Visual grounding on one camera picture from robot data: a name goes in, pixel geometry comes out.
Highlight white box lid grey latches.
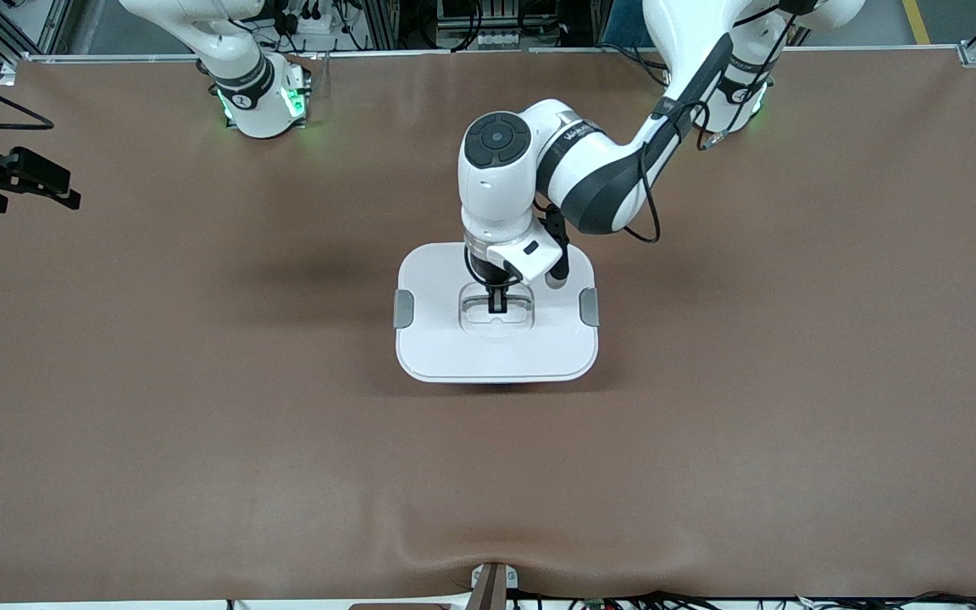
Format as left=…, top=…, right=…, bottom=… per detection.
left=393, top=241, right=601, bottom=384

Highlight brown metal table clamp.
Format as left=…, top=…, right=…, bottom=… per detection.
left=467, top=562, right=519, bottom=610

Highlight white power strip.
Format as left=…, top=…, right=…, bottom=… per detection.
left=272, top=0, right=335, bottom=36

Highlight brown table mat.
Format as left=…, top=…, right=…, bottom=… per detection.
left=0, top=47, right=976, bottom=604

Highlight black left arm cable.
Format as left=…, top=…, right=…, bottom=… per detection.
left=624, top=0, right=798, bottom=244

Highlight aluminium table edge rail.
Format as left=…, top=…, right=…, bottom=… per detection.
left=0, top=44, right=976, bottom=64

